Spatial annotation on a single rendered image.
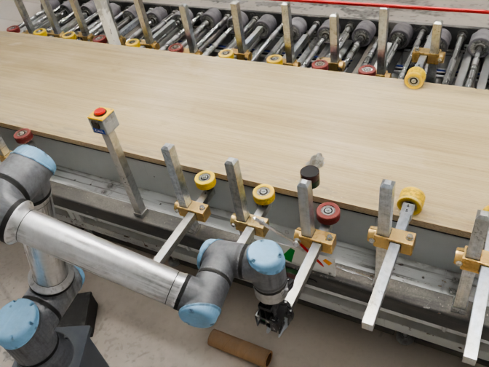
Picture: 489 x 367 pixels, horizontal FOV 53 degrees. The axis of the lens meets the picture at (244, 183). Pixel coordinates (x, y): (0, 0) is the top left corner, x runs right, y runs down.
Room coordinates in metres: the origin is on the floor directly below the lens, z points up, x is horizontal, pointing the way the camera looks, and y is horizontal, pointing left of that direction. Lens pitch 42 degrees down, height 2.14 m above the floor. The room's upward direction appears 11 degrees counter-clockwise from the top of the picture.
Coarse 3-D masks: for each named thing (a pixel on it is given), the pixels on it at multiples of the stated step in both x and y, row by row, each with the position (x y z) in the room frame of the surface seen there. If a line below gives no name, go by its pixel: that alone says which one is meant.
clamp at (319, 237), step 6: (300, 228) 1.12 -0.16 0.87; (294, 234) 1.10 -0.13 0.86; (300, 234) 1.09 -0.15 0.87; (318, 234) 1.07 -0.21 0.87; (324, 234) 1.07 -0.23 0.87; (306, 240) 1.07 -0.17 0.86; (312, 240) 1.06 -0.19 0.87; (318, 240) 1.05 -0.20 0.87; (324, 240) 1.04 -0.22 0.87; (306, 246) 1.07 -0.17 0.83; (324, 246) 1.03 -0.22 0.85; (330, 246) 1.02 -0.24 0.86; (330, 252) 1.02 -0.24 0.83
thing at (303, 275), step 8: (312, 248) 1.03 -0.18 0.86; (320, 248) 1.03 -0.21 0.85; (312, 256) 1.00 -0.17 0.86; (304, 264) 0.97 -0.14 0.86; (312, 264) 0.97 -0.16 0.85; (304, 272) 0.94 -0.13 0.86; (296, 280) 0.92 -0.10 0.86; (304, 280) 0.91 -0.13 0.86; (296, 288) 0.89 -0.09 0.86; (288, 296) 0.86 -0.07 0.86; (296, 296) 0.86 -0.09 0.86
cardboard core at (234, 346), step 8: (216, 336) 1.25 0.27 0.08; (224, 336) 1.24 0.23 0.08; (232, 336) 1.24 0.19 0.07; (208, 344) 1.24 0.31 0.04; (216, 344) 1.22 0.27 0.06; (224, 344) 1.21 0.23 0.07; (232, 344) 1.20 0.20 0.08; (240, 344) 1.19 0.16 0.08; (248, 344) 1.18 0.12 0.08; (232, 352) 1.17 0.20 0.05; (240, 352) 1.16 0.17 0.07; (248, 352) 1.14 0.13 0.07; (256, 352) 1.13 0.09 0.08; (264, 352) 1.13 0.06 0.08; (248, 360) 1.13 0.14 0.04; (256, 360) 1.11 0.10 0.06; (264, 360) 1.09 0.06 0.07
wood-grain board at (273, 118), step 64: (0, 64) 2.78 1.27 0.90; (64, 64) 2.62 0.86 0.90; (128, 64) 2.47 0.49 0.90; (192, 64) 2.34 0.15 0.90; (256, 64) 2.21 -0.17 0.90; (64, 128) 1.97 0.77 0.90; (128, 128) 1.87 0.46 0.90; (192, 128) 1.77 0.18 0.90; (256, 128) 1.68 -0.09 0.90; (320, 128) 1.60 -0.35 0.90; (384, 128) 1.52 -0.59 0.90; (448, 128) 1.44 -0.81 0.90; (320, 192) 1.24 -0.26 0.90; (448, 192) 1.12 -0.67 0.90
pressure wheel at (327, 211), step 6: (324, 204) 1.17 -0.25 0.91; (330, 204) 1.16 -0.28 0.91; (318, 210) 1.15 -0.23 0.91; (324, 210) 1.14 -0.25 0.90; (330, 210) 1.14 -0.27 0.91; (336, 210) 1.13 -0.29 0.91; (318, 216) 1.13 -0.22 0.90; (324, 216) 1.11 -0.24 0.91; (330, 216) 1.11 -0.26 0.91; (336, 216) 1.11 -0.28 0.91; (324, 222) 1.11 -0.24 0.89; (330, 222) 1.10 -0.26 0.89; (336, 222) 1.11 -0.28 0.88
